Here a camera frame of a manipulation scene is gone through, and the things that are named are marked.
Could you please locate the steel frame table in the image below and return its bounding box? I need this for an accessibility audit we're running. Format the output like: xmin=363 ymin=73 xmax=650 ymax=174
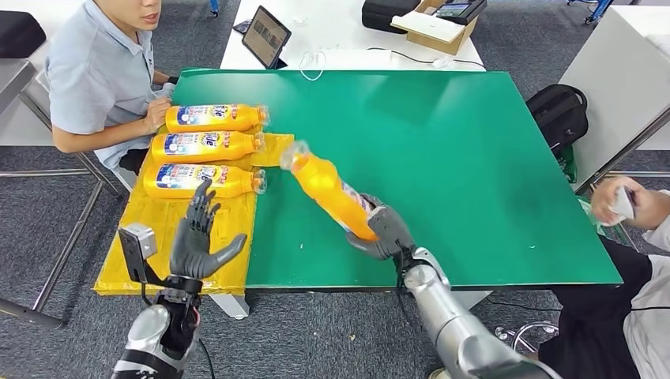
xmin=0 ymin=58 xmax=124 ymax=331

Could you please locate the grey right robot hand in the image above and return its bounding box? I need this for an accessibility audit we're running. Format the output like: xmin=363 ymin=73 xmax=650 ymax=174
xmin=345 ymin=193 xmax=417 ymax=261

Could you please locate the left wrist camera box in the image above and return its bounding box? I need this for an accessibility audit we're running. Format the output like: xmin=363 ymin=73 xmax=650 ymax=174
xmin=118 ymin=223 xmax=158 ymax=283

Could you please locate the blue metal frame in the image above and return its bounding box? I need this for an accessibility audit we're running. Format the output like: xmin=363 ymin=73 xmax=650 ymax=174
xmin=567 ymin=0 xmax=611 ymax=24

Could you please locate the person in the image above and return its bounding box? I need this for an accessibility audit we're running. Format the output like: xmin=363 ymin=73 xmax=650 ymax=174
xmin=44 ymin=0 xmax=179 ymax=174
xmin=429 ymin=176 xmax=670 ymax=379

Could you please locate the dark green bag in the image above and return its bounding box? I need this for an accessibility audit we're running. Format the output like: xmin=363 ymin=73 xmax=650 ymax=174
xmin=557 ymin=145 xmax=578 ymax=184

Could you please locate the white table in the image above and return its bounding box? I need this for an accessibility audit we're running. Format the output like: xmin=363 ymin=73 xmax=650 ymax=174
xmin=220 ymin=0 xmax=487 ymax=72

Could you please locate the white desk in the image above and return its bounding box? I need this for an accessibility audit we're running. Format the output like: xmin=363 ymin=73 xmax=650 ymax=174
xmin=0 ymin=0 xmax=80 ymax=148

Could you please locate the cardboard box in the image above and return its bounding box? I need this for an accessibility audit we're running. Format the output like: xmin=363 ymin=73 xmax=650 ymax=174
xmin=405 ymin=0 xmax=479 ymax=57

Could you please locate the orange detergent bottle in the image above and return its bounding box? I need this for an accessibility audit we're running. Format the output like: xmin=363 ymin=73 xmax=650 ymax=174
xmin=278 ymin=140 xmax=381 ymax=242
xmin=142 ymin=163 xmax=268 ymax=201
xmin=150 ymin=130 xmax=266 ymax=165
xmin=164 ymin=103 xmax=270 ymax=134

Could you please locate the white cable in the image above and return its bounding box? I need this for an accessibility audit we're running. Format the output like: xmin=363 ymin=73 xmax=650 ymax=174
xmin=298 ymin=49 xmax=328 ymax=82

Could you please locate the black backpack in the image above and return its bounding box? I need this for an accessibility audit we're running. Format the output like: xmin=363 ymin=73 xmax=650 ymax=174
xmin=525 ymin=83 xmax=590 ymax=159

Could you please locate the chrome chair base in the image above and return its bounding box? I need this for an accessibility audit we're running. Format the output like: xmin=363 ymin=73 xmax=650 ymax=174
xmin=494 ymin=321 xmax=559 ymax=357

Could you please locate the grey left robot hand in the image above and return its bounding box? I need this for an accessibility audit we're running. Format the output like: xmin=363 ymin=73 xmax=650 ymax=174
xmin=168 ymin=179 xmax=249 ymax=281

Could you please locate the white table leg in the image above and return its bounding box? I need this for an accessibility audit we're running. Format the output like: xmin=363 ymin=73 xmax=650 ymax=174
xmin=209 ymin=294 xmax=251 ymax=321
xmin=452 ymin=291 xmax=493 ymax=310

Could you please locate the grey table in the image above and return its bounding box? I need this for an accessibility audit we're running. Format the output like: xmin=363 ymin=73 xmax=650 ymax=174
xmin=558 ymin=5 xmax=670 ymax=194

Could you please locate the white flat box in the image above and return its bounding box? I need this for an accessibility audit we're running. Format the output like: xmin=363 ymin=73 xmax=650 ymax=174
xmin=390 ymin=10 xmax=466 ymax=44

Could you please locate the black tablet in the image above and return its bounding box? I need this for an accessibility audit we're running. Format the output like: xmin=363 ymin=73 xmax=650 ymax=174
xmin=241 ymin=5 xmax=293 ymax=70

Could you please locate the black screen device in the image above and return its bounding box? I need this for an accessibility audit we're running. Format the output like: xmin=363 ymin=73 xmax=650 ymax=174
xmin=433 ymin=0 xmax=489 ymax=26

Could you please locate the black cushion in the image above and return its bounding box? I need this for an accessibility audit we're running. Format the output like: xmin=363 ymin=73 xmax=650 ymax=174
xmin=0 ymin=10 xmax=47 ymax=59

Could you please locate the black cable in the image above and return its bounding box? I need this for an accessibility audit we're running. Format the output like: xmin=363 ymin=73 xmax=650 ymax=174
xmin=366 ymin=47 xmax=487 ymax=69

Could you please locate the person's right hand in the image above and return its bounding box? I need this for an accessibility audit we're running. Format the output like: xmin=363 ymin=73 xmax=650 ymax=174
xmin=142 ymin=96 xmax=173 ymax=134
xmin=591 ymin=176 xmax=663 ymax=230

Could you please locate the black case bag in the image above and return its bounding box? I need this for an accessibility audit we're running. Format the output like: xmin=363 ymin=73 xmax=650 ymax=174
xmin=361 ymin=0 xmax=421 ymax=35

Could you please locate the white handheld controller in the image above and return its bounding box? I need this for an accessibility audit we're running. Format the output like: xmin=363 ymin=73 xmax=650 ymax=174
xmin=601 ymin=186 xmax=637 ymax=227

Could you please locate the yellow plastic-wrapped board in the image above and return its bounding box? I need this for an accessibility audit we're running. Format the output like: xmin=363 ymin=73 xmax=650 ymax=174
xmin=92 ymin=125 xmax=295 ymax=298

